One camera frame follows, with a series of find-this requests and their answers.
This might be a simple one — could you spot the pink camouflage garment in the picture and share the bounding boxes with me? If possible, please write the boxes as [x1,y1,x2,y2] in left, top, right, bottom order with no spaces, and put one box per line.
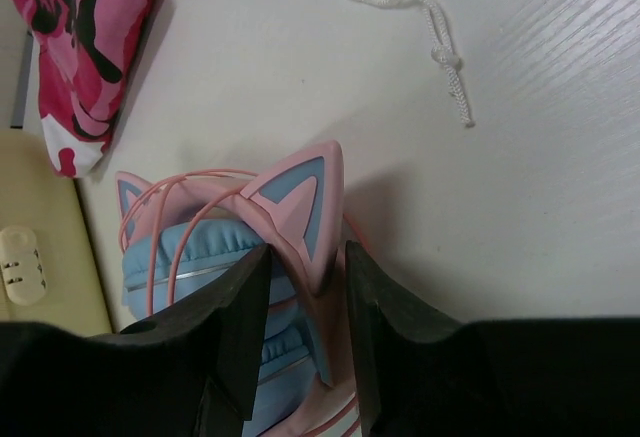
[12,0,152,178]

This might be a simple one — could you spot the pink blue cat-ear headphones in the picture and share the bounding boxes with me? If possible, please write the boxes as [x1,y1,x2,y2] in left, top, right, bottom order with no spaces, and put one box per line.
[115,140,360,436]

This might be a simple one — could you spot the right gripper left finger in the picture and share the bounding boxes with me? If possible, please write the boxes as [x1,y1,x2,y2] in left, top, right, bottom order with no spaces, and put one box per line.
[1,245,272,436]

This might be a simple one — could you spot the yellow hard-shell suitcase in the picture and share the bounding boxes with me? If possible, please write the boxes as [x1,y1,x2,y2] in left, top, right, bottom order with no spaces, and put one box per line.
[1,129,111,336]

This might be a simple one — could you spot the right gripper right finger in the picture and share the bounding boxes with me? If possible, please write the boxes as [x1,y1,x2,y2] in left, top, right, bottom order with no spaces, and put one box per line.
[346,242,639,436]

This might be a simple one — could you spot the grey white headphones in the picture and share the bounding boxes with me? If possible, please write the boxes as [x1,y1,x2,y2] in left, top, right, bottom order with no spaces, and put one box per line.
[317,0,477,128]

